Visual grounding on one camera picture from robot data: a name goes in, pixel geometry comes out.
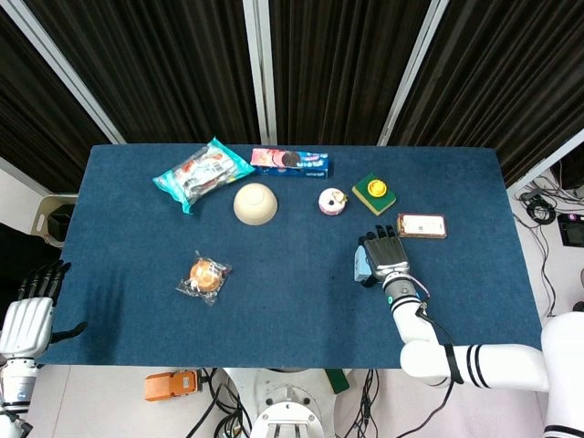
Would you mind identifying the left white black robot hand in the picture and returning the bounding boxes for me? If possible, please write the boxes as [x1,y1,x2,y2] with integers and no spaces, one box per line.
[0,260,88,360]

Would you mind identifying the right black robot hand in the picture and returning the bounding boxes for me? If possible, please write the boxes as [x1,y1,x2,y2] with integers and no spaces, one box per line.
[357,224,412,288]

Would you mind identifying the light blue numbered cube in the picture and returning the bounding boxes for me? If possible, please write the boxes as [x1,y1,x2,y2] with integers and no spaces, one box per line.
[353,245,380,285]

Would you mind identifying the red yellow flat box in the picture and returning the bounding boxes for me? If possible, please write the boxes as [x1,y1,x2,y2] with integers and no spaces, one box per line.
[395,213,448,240]

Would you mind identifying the yellow green sponge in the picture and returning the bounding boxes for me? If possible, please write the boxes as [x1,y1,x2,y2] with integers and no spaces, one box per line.
[350,172,397,217]

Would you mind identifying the beige plastic bin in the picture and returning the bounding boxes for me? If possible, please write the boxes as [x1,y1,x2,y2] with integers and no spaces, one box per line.
[30,193,78,248]

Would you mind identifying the blue tablecloth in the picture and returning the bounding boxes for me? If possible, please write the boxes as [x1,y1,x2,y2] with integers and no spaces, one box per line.
[38,143,544,370]

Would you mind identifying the blue cookie box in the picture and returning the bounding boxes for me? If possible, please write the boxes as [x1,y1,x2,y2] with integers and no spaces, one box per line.
[250,147,330,180]

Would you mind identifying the upturned beige bowl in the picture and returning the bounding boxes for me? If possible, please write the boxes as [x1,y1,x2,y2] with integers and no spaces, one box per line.
[233,182,279,226]

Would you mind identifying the orange pedal device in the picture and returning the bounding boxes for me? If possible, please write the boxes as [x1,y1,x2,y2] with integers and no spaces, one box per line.
[144,370,203,402]

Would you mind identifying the white robot torso base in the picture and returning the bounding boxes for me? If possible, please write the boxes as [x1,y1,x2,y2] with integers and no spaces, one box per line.
[223,367,352,438]

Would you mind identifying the plastic wrapped bread bun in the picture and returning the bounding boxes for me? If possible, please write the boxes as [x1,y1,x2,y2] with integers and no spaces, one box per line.
[175,250,233,307]

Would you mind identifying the black display device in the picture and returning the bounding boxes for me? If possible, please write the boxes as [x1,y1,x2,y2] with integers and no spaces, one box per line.
[557,212,584,248]

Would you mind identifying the teal snack bag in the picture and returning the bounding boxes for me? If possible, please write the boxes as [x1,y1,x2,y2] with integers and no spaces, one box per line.
[151,137,256,215]

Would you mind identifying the dark pleated curtain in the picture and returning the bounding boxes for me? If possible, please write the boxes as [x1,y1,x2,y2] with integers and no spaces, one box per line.
[0,0,584,195]

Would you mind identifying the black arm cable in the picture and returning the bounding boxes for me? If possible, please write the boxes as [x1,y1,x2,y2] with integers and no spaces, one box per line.
[395,303,464,438]

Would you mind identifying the black floor cable bundle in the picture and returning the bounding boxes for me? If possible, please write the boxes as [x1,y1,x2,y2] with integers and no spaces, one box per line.
[514,180,561,317]

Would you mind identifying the white frame post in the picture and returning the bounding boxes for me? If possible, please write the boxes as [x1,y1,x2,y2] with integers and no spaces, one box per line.
[242,0,278,146]
[377,0,446,147]
[4,0,127,145]

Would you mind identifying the black cables under table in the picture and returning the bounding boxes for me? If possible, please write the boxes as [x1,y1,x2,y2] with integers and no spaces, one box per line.
[185,368,382,438]

